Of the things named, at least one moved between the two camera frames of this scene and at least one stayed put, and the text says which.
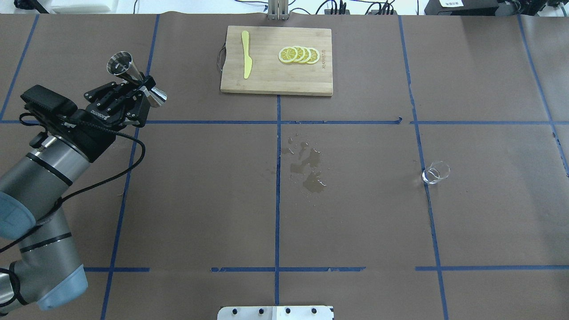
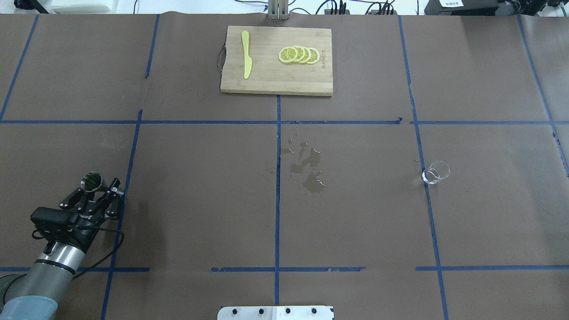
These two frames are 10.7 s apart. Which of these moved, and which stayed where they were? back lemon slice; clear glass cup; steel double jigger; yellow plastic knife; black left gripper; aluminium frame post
Moved: black left gripper; steel double jigger
Stayed: back lemon slice; yellow plastic knife; aluminium frame post; clear glass cup
